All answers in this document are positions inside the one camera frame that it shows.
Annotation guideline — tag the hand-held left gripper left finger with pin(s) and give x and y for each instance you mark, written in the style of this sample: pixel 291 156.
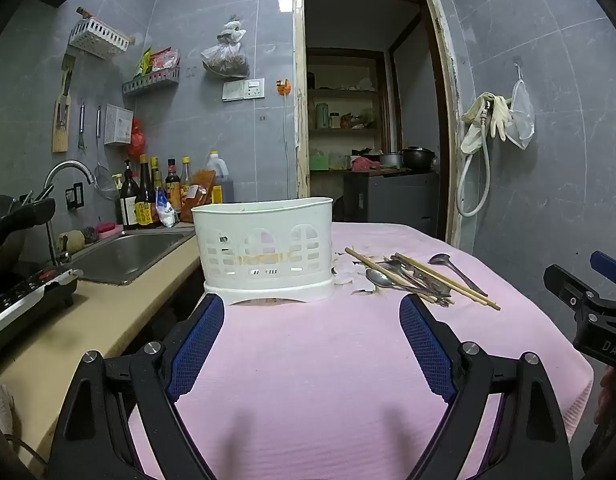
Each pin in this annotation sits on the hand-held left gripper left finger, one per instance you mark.
pixel 203 340

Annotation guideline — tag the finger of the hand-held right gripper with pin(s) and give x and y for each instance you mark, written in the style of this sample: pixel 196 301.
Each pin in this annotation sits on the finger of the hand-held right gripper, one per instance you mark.
pixel 610 264
pixel 570 287

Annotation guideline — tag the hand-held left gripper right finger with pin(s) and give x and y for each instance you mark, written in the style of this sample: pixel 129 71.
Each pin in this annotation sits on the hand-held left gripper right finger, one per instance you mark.
pixel 422 345

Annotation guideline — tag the brown wooden chopstick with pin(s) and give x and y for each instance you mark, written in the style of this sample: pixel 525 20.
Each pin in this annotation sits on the brown wooden chopstick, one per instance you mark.
pixel 480 298
pixel 355 255

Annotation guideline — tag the silver metal spoon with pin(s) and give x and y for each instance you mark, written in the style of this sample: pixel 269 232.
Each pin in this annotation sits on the silver metal spoon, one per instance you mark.
pixel 440 259
pixel 376 278

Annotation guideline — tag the white plastic utensil basket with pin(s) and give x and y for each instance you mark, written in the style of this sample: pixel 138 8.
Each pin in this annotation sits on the white plastic utensil basket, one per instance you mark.
pixel 268 220

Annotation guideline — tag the person's right hand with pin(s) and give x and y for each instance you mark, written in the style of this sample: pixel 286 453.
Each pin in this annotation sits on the person's right hand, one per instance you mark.
pixel 607 395

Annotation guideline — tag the pink floral tablecloth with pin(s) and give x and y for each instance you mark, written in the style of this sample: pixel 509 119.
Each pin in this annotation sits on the pink floral tablecloth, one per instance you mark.
pixel 313 360

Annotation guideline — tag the stainless steel sink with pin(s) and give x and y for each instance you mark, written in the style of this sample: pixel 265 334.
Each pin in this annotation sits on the stainless steel sink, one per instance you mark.
pixel 128 255

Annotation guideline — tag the beige kitchen counter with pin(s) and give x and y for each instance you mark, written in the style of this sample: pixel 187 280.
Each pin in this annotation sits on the beige kitchen counter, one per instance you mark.
pixel 88 320

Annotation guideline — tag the white salt bag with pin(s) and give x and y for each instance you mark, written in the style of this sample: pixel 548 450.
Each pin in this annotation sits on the white salt bag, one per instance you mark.
pixel 167 212

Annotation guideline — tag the pink sponge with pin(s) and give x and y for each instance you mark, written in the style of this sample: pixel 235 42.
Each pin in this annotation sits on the pink sponge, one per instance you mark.
pixel 109 229

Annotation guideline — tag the dark yellow-label sauce bottle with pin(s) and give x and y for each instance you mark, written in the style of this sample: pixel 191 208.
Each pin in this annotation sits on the dark yellow-label sauce bottle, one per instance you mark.
pixel 145 205

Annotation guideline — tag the black cabinet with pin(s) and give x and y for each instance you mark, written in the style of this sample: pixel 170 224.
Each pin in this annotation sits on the black cabinet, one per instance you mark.
pixel 387 200

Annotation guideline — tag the grey steel scrubber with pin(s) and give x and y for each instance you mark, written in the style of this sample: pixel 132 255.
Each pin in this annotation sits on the grey steel scrubber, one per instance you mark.
pixel 90 234

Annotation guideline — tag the red-cap sauce bottle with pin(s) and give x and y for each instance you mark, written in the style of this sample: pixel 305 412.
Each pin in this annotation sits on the red-cap sauce bottle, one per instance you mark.
pixel 173 185

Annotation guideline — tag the dark pump bottle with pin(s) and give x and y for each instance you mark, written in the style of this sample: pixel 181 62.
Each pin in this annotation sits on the dark pump bottle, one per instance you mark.
pixel 128 200

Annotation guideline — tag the clear yellow-cap bottle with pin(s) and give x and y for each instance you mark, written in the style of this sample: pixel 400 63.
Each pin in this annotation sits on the clear yellow-cap bottle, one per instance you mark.
pixel 186 180

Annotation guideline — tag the beige loofah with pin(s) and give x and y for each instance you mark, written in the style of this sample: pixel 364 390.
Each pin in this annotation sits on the beige loofah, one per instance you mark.
pixel 73 241

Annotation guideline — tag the large cooking oil jug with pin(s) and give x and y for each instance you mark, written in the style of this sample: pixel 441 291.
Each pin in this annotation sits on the large cooking oil jug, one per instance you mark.
pixel 220 172

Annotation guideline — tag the white mesh bag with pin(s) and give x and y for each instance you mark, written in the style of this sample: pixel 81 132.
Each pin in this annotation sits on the white mesh bag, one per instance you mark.
pixel 521 115

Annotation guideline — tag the yellow-cap sauce bottle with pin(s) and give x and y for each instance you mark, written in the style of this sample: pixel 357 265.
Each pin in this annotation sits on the yellow-cap sauce bottle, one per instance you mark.
pixel 157 172

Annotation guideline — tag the black induction cooker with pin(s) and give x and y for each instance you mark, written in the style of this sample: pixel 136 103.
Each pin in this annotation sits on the black induction cooker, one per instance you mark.
pixel 23 300

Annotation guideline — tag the cream rubber gloves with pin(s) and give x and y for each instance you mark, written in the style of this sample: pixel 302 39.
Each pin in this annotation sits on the cream rubber gloves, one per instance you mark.
pixel 497 115

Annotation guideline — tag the metal mesh strainer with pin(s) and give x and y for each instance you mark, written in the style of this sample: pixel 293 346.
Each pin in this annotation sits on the metal mesh strainer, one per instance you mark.
pixel 105 180

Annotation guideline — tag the black cooking pot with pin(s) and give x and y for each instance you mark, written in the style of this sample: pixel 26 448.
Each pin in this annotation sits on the black cooking pot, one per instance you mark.
pixel 417 157

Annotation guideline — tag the metal cooking pot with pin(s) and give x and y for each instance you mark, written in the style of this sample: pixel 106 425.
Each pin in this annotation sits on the metal cooking pot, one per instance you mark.
pixel 390 160

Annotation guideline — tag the red cloth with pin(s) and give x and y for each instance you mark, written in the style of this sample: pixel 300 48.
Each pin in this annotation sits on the red cloth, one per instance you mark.
pixel 365 164

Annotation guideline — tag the red plastic bag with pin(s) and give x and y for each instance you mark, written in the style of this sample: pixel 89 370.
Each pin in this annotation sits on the red plastic bag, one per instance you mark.
pixel 137 140

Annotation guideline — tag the black wok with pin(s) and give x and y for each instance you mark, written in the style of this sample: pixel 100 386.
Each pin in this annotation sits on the black wok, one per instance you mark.
pixel 8 240

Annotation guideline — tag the chrome curved faucet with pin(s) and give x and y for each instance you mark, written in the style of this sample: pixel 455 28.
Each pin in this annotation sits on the chrome curved faucet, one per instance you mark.
pixel 63 167

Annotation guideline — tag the green container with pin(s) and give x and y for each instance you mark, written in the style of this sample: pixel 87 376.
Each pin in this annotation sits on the green container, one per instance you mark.
pixel 322 116

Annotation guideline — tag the metal peeler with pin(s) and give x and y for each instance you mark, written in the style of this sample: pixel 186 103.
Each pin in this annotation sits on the metal peeler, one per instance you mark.
pixel 81 120

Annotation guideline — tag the wooden knife rack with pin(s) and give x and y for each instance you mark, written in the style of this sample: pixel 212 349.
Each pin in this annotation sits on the wooden knife rack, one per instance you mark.
pixel 60 125

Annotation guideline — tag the wooden storage shelf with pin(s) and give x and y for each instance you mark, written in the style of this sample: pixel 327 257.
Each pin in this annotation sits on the wooden storage shelf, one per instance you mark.
pixel 348 90

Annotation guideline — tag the colourful snack packets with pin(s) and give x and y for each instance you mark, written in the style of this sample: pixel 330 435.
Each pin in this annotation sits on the colourful snack packets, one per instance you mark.
pixel 160 60

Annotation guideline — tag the clear hanging plastic bag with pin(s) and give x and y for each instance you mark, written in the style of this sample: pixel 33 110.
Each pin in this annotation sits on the clear hanging plastic bag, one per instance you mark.
pixel 225 57

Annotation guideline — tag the black wall socket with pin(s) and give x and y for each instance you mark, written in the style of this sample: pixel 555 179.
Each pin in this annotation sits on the black wall socket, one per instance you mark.
pixel 74 195

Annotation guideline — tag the white wall holder box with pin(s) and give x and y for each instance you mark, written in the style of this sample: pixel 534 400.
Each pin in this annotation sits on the white wall holder box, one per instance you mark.
pixel 118 125

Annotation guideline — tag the white wall switch panel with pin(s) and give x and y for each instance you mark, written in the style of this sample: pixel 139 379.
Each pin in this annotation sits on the white wall switch panel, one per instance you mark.
pixel 243 90

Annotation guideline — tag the grey wall shelf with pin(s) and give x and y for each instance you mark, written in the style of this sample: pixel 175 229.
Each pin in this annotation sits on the grey wall shelf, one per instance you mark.
pixel 153 82

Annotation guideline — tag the worn wooden door frame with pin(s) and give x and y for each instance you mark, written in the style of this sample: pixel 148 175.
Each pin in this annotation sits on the worn wooden door frame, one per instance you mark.
pixel 300 85

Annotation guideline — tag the white slotted wall basket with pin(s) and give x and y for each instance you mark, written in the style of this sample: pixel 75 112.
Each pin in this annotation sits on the white slotted wall basket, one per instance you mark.
pixel 98 35

